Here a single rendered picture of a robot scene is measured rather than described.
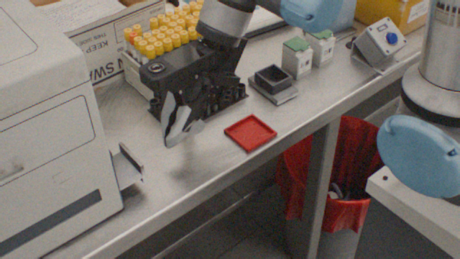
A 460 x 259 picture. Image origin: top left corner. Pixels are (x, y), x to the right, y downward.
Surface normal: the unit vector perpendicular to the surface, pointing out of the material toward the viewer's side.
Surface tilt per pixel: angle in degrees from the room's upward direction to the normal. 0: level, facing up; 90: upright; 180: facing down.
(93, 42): 91
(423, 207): 5
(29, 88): 90
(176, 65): 1
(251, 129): 0
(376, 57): 90
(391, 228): 90
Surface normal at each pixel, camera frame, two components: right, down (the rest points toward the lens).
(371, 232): -0.77, 0.44
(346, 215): -0.02, 0.76
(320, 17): 0.69, 0.52
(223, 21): -0.04, 0.38
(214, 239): -0.01, -0.73
